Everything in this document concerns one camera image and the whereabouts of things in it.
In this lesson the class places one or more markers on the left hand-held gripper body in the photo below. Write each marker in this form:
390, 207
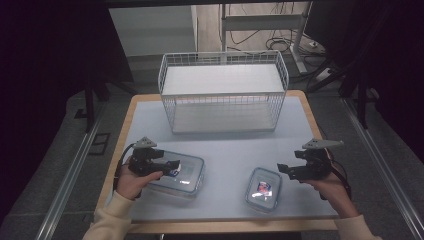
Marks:
143, 161

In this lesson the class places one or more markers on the large clear lidded container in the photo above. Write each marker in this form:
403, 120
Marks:
190, 171

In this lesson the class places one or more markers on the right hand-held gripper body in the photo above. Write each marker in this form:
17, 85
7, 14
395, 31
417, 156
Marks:
313, 166

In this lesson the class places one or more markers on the person's right hand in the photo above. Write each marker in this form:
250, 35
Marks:
330, 193

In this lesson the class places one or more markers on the small clear lidded container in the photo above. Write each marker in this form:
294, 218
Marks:
263, 200

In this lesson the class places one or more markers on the metal floor rail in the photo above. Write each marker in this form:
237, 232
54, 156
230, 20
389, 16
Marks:
66, 180
383, 166

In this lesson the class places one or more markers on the white cabinet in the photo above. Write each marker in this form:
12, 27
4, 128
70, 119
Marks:
153, 30

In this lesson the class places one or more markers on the grey metal desk frame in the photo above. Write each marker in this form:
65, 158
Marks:
263, 21

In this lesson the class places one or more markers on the dark metal stand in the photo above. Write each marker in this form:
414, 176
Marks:
89, 106
361, 100

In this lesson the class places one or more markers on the black floor plate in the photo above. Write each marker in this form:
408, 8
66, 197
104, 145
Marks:
99, 143

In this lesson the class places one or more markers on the person's left hand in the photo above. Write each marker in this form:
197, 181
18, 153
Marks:
131, 185

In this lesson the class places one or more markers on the dark curtain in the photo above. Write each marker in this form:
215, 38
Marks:
50, 66
393, 66

